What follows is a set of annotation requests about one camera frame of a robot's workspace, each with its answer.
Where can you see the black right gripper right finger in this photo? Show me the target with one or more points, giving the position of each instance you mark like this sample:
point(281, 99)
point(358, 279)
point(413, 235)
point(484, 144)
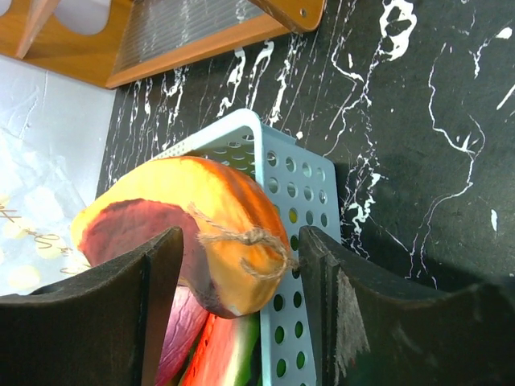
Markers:
point(369, 326)

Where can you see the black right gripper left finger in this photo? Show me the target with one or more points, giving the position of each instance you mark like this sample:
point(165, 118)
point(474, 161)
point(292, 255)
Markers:
point(104, 326)

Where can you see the purple eggplant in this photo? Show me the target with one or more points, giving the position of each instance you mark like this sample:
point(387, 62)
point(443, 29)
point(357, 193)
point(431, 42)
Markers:
point(187, 317)

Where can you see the watermelon slice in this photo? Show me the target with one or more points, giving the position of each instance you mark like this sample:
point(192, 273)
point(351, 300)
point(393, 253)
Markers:
point(228, 353)

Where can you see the white dotted zip bag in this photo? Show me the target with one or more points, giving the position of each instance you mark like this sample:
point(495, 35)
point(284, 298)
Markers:
point(38, 203)

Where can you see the light blue plastic basket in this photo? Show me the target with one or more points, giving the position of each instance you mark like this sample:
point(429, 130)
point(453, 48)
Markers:
point(302, 186)

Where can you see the wooden shelf rack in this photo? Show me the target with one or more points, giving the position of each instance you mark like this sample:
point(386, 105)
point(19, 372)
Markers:
point(112, 43)

